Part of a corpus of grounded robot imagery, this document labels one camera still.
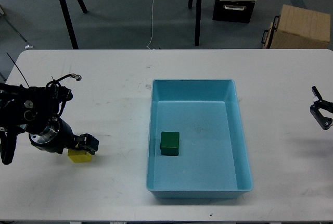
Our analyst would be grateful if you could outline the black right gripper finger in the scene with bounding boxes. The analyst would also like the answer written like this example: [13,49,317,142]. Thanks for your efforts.
[310,86,332,130]

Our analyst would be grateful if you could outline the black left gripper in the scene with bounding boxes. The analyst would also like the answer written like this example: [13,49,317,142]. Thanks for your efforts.
[29,118,99,154]

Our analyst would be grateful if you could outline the yellow wooden block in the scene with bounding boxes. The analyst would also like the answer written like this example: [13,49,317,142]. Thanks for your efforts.
[68,150,92,163]

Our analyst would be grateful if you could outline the green wooden block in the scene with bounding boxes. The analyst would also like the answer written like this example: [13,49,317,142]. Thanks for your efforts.
[160,131,180,156]

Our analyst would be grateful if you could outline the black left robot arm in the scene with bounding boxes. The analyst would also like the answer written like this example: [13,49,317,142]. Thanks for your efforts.
[1,73,99,165]

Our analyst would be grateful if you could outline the black drawer box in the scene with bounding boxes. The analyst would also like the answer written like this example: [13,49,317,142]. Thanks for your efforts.
[212,0,255,23]

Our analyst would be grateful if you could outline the light wooden crate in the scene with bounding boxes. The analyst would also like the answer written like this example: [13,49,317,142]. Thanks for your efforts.
[261,5,331,49]

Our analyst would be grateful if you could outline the light blue plastic bin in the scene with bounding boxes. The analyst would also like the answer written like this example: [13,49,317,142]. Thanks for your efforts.
[146,79,253,198]

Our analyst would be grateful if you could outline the black left stand legs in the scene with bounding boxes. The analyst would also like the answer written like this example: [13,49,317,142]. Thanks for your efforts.
[52,0,88,50]

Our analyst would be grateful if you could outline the black stand legs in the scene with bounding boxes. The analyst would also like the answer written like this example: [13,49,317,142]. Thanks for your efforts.
[188,0,203,47]
[52,0,88,50]

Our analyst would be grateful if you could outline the black right stand legs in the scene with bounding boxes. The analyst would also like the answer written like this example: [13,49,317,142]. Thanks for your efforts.
[188,0,203,47]

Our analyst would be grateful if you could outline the black cable tie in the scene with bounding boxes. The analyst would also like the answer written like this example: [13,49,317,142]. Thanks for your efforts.
[6,52,30,88]

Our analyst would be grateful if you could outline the white hanging cord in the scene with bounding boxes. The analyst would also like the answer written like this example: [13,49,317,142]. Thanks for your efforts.
[146,0,156,51]

